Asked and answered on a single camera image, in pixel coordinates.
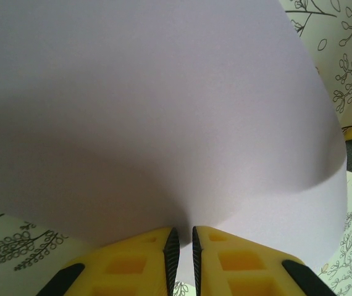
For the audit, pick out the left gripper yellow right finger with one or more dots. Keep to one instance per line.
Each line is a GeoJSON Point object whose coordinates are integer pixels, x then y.
{"type": "Point", "coordinates": [241, 271]}

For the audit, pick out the light purple paper sheet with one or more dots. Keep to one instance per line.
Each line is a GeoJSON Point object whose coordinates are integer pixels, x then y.
{"type": "Point", "coordinates": [163, 108]}

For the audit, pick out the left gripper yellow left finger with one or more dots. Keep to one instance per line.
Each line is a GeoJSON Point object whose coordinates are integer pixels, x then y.
{"type": "Point", "coordinates": [126, 268]}

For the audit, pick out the floral patterned table cover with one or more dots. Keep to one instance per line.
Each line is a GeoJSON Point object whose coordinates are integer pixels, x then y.
{"type": "Point", "coordinates": [318, 21]}

